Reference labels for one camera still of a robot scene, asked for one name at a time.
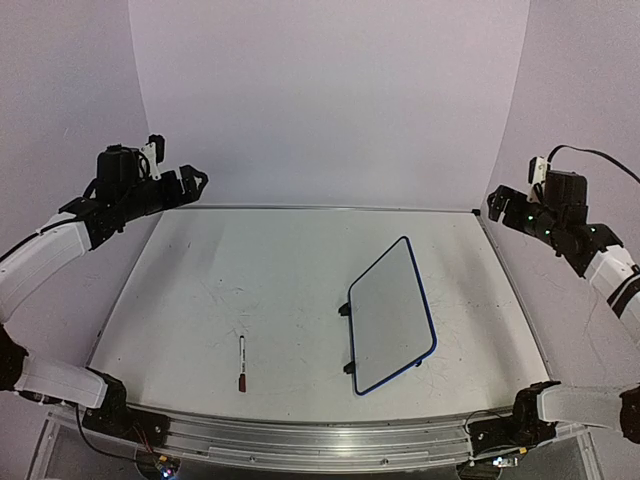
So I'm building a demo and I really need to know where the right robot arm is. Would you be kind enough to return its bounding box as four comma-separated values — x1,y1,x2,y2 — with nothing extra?
472,171,639,449

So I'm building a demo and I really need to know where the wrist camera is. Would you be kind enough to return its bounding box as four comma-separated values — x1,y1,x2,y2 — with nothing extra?
527,156,549,203
139,134,166,181

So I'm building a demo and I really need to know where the whiteboard marker pen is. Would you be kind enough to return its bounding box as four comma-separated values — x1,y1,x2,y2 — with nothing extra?
239,335,246,375

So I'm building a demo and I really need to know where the red marker cap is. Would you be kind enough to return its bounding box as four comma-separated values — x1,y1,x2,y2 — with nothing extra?
238,373,247,393

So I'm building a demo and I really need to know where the aluminium front rail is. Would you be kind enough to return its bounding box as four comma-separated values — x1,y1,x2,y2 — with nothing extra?
29,399,601,480

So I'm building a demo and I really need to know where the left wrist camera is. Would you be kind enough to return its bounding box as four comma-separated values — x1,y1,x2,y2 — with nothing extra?
139,134,166,181

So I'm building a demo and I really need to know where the black camera cable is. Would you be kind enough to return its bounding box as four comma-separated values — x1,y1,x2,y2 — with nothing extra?
546,144,640,184

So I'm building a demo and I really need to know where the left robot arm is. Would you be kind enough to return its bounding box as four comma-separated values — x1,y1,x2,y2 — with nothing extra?
1,135,208,447

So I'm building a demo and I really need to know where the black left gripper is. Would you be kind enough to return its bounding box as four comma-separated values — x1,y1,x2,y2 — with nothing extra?
114,161,208,221

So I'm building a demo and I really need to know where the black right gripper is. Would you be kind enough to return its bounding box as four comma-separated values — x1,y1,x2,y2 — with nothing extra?
487,184,564,245

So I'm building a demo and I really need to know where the blue framed whiteboard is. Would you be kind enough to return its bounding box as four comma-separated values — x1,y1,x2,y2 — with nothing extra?
339,236,438,397

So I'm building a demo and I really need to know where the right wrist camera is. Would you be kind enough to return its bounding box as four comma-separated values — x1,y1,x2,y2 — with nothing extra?
527,156,549,203

